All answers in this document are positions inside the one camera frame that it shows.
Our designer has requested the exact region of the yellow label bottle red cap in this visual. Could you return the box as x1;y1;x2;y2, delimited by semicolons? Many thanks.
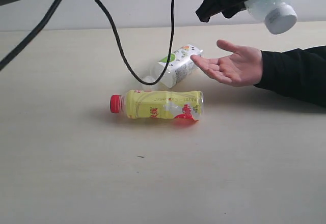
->
110;90;203;121

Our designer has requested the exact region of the white bottle green label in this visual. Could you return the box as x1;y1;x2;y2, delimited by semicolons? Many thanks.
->
244;0;297;35

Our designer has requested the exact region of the open bare human hand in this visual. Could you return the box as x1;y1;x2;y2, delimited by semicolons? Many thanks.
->
191;40;263;87

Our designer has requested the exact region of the white bottle with apple label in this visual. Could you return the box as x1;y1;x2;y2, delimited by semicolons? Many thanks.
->
142;43;203;91

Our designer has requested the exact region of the black cable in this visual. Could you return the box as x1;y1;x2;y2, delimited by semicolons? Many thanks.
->
0;0;183;85

